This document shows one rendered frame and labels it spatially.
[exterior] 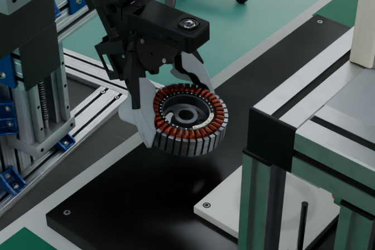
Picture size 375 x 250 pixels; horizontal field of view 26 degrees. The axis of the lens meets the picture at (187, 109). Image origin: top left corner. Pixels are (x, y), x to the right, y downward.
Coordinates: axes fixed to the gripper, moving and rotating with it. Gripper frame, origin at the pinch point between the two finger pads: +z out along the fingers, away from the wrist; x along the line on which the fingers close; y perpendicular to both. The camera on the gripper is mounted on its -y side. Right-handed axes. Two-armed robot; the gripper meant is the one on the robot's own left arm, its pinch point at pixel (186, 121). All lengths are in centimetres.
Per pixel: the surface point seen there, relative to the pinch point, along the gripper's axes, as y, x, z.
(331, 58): -36.8, 11.6, -11.0
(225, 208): -6.8, 5.3, 10.1
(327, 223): -16.5, -0.9, 15.8
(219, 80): 12.8, -19.9, 2.7
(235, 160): -1.6, -3.9, 8.5
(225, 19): 122, -132, 26
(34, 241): 9.4, 22.9, 4.4
